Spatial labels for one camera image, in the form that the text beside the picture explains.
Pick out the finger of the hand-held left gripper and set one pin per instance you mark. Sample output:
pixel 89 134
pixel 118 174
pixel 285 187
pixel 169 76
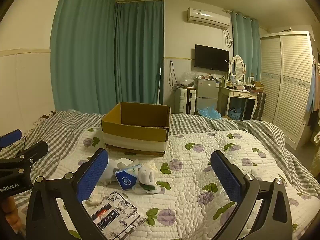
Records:
pixel 8 137
pixel 32 151

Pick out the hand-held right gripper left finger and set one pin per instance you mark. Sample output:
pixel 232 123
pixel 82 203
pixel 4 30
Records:
pixel 93 176

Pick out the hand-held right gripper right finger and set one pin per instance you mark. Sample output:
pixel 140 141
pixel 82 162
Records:
pixel 225 177

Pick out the blue tissue packet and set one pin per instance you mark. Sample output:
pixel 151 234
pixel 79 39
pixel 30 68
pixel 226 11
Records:
pixel 125 178

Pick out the floral tissue paper pack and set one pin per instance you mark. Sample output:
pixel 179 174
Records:
pixel 117 212

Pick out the white fluffy sock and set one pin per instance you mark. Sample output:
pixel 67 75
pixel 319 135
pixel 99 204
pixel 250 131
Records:
pixel 147 175

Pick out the white green sock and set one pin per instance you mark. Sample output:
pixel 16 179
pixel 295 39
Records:
pixel 150 189

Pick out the cardboard box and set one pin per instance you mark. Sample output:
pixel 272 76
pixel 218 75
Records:
pixel 140 135

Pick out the person's left hand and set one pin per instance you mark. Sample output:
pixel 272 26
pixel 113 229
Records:
pixel 11 213

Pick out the white floral quilt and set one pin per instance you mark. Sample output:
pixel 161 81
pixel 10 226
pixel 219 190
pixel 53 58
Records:
pixel 195 155

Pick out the grey checked bed sheet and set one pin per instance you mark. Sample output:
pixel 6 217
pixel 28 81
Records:
pixel 62 127

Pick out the brown patterned cloth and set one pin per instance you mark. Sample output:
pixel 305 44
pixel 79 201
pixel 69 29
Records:
pixel 47 115

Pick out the blue plastic basket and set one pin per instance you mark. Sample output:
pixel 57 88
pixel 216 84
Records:
pixel 235 113

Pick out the blue plastic bag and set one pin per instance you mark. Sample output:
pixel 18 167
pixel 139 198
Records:
pixel 208 112

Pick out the dark suitcase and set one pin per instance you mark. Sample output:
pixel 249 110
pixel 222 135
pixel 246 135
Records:
pixel 259 106

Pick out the white dressing table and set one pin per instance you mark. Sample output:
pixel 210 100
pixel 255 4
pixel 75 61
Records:
pixel 237 93

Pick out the small grey fridge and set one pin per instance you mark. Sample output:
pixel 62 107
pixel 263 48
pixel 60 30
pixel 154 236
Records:
pixel 206 92

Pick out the white suitcase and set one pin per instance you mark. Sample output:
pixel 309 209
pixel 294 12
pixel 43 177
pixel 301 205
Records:
pixel 183 100

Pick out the clear plastic bag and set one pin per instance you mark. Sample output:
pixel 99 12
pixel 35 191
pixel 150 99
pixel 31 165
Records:
pixel 188 78

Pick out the white louvred wardrobe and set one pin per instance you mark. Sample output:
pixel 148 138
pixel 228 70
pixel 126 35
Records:
pixel 287 85

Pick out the white oval mirror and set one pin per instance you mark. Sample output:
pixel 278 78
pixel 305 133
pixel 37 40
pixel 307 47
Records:
pixel 237 66

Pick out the teal curtain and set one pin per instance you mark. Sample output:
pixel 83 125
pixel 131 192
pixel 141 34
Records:
pixel 140 52
pixel 82 50
pixel 246 47

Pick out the white pole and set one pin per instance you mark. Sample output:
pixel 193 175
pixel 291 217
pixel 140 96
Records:
pixel 159 82

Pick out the hanging clothes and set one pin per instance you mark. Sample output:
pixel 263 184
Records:
pixel 313 97

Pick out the white air conditioner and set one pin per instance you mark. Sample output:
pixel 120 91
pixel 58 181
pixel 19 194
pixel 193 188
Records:
pixel 207 17

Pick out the black wall television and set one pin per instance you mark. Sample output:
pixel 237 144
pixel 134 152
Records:
pixel 211 58

